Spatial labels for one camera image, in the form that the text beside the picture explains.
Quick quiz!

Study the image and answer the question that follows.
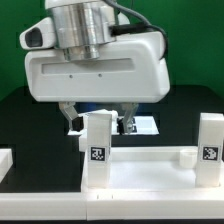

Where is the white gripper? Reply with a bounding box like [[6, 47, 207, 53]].
[[19, 18, 170, 134]]

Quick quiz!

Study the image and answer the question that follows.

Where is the white square desk top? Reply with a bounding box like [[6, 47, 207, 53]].
[[81, 146, 224, 192]]

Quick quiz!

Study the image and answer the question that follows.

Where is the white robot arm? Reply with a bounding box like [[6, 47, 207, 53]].
[[20, 0, 170, 134]]

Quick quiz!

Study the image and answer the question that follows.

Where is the white marker sheet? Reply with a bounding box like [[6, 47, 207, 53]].
[[68, 116, 159, 136]]

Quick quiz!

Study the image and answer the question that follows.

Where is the white left fence bar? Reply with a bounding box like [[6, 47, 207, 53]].
[[0, 149, 13, 183]]

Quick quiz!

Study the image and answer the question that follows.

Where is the white fence bar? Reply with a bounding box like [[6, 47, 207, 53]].
[[0, 149, 13, 183], [0, 191, 224, 221]]

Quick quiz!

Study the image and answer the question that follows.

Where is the white front fence bar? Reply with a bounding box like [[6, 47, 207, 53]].
[[0, 191, 224, 221]]

